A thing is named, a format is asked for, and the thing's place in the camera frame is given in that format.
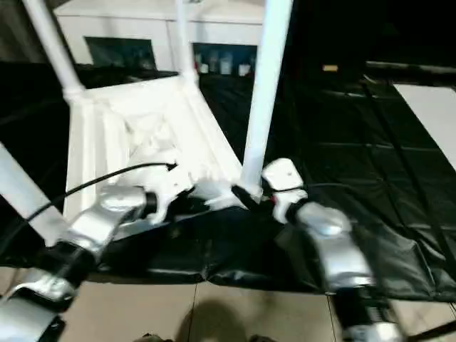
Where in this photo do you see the white plastic table top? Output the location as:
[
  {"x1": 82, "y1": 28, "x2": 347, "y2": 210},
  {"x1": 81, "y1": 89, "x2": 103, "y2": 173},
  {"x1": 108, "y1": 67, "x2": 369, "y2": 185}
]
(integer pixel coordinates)
[{"x1": 44, "y1": 76, "x2": 266, "y2": 247}]

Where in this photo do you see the black table mat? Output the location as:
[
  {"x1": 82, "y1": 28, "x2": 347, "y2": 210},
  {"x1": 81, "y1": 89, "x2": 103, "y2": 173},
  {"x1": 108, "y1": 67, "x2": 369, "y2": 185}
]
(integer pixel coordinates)
[{"x1": 0, "y1": 60, "x2": 456, "y2": 304}]

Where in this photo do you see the white flat board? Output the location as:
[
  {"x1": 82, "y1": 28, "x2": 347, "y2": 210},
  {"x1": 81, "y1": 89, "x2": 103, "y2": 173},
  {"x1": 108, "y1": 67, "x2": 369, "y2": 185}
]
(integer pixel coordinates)
[{"x1": 393, "y1": 83, "x2": 456, "y2": 162}]

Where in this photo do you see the white cabinet with glass doors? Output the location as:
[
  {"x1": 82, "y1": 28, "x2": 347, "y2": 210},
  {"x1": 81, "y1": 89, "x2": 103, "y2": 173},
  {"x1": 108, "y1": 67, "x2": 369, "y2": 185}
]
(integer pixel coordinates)
[{"x1": 53, "y1": 0, "x2": 266, "y2": 78}]

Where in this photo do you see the black cabinet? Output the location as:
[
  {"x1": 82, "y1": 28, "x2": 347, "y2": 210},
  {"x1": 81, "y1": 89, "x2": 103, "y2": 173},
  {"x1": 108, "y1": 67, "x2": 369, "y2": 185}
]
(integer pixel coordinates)
[{"x1": 284, "y1": 0, "x2": 456, "y2": 86}]

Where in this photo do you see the black metal table leg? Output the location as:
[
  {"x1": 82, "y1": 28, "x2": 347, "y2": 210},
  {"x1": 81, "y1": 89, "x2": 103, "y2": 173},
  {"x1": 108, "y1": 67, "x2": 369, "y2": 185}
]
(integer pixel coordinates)
[{"x1": 405, "y1": 319, "x2": 456, "y2": 342}]

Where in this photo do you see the grey curtain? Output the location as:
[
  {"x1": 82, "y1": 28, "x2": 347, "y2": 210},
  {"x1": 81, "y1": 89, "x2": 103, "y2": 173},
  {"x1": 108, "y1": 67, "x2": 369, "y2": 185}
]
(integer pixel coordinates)
[{"x1": 0, "y1": 0, "x2": 41, "y2": 66}]

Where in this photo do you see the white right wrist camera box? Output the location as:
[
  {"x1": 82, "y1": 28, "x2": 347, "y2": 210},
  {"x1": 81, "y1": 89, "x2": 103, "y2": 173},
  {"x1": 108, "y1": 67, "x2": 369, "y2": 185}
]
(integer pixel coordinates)
[{"x1": 261, "y1": 158, "x2": 309, "y2": 224}]

